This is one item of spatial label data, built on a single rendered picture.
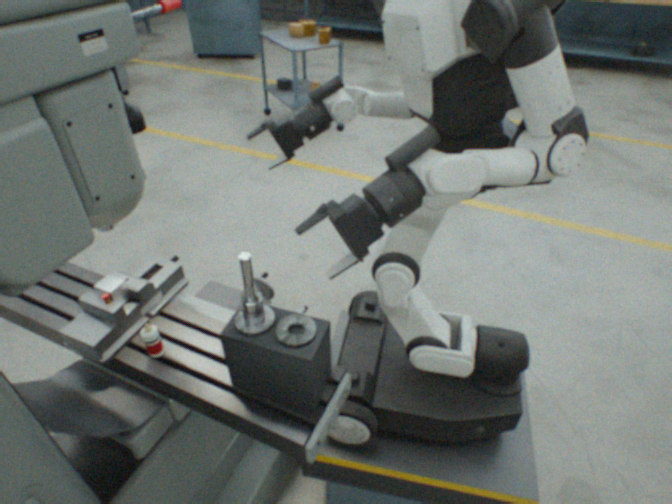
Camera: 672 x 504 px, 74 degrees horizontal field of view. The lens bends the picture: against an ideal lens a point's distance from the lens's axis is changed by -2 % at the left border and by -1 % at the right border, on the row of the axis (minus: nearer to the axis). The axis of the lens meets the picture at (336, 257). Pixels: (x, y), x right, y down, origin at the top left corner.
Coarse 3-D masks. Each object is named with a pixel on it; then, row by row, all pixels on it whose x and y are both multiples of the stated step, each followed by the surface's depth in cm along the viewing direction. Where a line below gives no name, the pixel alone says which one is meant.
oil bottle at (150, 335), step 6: (144, 330) 112; (150, 330) 113; (156, 330) 114; (144, 336) 112; (150, 336) 112; (156, 336) 114; (144, 342) 114; (150, 342) 113; (156, 342) 115; (150, 348) 115; (156, 348) 115; (162, 348) 117; (150, 354) 117; (156, 354) 117
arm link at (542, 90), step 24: (528, 72) 77; (552, 72) 76; (528, 96) 80; (552, 96) 78; (528, 120) 84; (552, 120) 81; (576, 120) 81; (552, 144) 82; (576, 144) 82; (552, 168) 83; (576, 168) 84
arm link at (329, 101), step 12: (324, 84) 118; (336, 84) 117; (312, 96) 118; (324, 96) 118; (336, 96) 118; (348, 96) 119; (312, 108) 119; (324, 108) 119; (336, 108) 116; (348, 108) 117; (324, 120) 119; (336, 120) 121; (348, 120) 119; (324, 132) 124
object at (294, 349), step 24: (240, 312) 102; (288, 312) 104; (240, 336) 99; (264, 336) 99; (288, 336) 97; (312, 336) 97; (240, 360) 103; (264, 360) 99; (288, 360) 96; (312, 360) 94; (240, 384) 109; (264, 384) 105; (288, 384) 102; (312, 384) 99; (312, 408) 105
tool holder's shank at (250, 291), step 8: (240, 256) 90; (248, 256) 90; (240, 264) 90; (248, 264) 90; (248, 272) 91; (248, 280) 92; (248, 288) 94; (256, 288) 95; (248, 296) 95; (256, 296) 97
